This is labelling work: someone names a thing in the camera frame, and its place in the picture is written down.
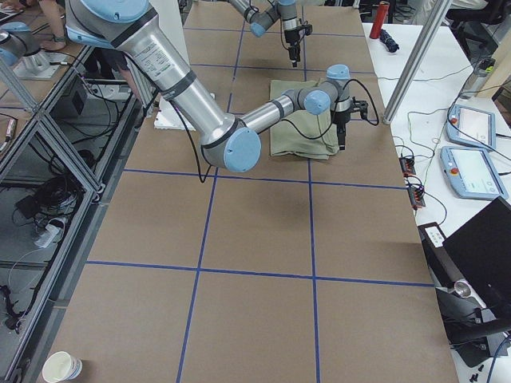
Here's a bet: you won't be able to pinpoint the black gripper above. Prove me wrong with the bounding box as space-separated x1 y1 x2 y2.
333 109 351 151
284 26 301 67

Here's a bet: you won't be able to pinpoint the olive green long-sleeve shirt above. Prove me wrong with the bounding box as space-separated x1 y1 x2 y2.
267 77 343 160

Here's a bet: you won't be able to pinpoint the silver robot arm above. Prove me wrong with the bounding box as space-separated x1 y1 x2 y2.
65 1 355 172
228 0 312 68

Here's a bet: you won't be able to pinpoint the orange circuit board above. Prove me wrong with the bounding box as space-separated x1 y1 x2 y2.
407 184 426 211
398 156 416 177

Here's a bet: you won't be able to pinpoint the folded dark blue umbrella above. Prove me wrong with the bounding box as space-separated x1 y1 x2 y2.
379 29 399 53

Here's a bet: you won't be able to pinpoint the red cylindrical bottle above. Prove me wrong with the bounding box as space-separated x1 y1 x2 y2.
369 1 390 40

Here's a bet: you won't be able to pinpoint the far teach pendant tablet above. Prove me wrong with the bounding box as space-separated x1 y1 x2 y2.
445 104 496 151

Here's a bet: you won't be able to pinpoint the teach pendant tablet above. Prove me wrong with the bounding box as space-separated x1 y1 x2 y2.
445 104 496 151
440 146 509 200

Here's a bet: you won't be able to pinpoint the near teach pendant tablet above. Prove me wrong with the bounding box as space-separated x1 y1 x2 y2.
440 146 509 200

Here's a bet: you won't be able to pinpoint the grey water bottle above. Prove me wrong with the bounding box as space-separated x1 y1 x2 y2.
463 57 496 99

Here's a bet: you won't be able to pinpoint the black laptop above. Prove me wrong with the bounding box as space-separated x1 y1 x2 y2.
443 197 510 317

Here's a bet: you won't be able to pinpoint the person legs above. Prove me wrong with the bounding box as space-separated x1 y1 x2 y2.
38 1 133 82

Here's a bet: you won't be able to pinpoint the white power strip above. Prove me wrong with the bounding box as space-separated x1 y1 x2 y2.
34 216 67 248

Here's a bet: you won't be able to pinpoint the paper cup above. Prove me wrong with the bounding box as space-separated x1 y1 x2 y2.
42 351 83 383

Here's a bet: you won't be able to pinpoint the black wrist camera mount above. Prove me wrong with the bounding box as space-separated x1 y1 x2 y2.
351 97 368 120
299 23 313 38

